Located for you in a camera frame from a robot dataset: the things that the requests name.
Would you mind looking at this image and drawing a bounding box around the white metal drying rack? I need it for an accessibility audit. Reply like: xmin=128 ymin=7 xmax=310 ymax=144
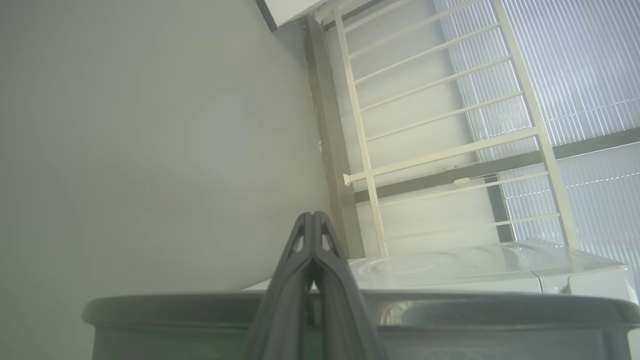
xmin=332 ymin=0 xmax=581 ymax=258

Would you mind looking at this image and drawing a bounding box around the black round glass washer door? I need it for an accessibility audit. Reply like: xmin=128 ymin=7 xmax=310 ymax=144
xmin=81 ymin=291 xmax=640 ymax=360

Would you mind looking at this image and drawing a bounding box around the grey baseboard strip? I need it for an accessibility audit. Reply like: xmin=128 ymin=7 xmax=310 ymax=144
xmin=304 ymin=15 xmax=367 ymax=259

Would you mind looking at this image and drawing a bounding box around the white front-load washing machine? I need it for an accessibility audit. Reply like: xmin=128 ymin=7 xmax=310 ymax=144
xmin=241 ymin=238 xmax=640 ymax=307

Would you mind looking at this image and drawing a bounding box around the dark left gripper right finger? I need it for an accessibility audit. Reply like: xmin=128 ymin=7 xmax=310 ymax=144
xmin=312 ymin=211 xmax=388 ymax=360

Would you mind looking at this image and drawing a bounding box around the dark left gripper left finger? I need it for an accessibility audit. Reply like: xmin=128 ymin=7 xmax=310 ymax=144
xmin=244 ymin=211 xmax=317 ymax=360

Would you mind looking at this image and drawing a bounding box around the white ribbed window blind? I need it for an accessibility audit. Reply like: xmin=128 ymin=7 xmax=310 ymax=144
xmin=435 ymin=0 xmax=640 ymax=281

